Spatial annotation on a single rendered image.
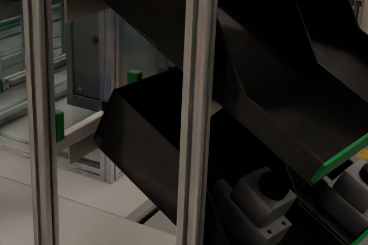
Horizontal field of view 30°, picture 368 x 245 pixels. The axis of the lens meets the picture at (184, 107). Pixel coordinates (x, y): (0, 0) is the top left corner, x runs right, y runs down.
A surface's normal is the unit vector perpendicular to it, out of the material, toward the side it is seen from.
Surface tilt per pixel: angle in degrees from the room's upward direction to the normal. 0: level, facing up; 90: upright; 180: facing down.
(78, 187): 0
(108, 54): 90
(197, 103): 90
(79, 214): 0
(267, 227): 25
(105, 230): 0
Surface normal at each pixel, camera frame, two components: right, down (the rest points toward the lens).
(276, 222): 0.37, -0.73
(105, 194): 0.04, -0.93
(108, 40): -0.48, 0.31
